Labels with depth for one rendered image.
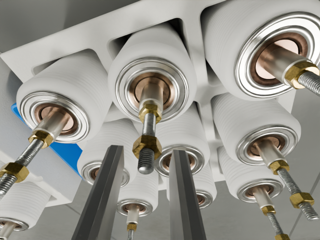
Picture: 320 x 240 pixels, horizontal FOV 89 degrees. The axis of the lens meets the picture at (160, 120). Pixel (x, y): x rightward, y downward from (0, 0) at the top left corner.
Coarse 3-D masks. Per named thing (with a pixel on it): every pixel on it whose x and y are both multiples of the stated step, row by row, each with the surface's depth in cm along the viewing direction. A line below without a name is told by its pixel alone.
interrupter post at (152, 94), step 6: (150, 84) 16; (156, 84) 16; (144, 90) 16; (150, 90) 15; (156, 90) 15; (144, 96) 15; (150, 96) 14; (156, 96) 14; (162, 96) 16; (144, 102) 14; (150, 102) 14; (156, 102) 14; (162, 102) 15; (162, 108) 15
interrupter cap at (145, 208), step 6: (120, 204) 32; (126, 204) 32; (132, 204) 32; (138, 204) 32; (144, 204) 32; (150, 204) 32; (120, 210) 33; (126, 210) 34; (144, 210) 33; (150, 210) 33
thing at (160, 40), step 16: (144, 32) 18; (160, 32) 18; (176, 32) 25; (128, 48) 15; (144, 48) 15; (160, 48) 15; (176, 48) 15; (112, 64) 16; (176, 64) 15; (112, 80) 16; (192, 80) 16; (112, 96) 17; (192, 96) 17
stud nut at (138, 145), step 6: (138, 138) 11; (144, 138) 10; (150, 138) 11; (156, 138) 11; (138, 144) 10; (144, 144) 10; (150, 144) 10; (156, 144) 10; (132, 150) 11; (138, 150) 10; (156, 150) 10; (138, 156) 11; (156, 156) 11
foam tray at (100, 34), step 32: (160, 0) 18; (192, 0) 18; (224, 0) 18; (64, 32) 20; (96, 32) 20; (128, 32) 20; (192, 32) 20; (32, 64) 22; (192, 64) 22; (288, 96) 25
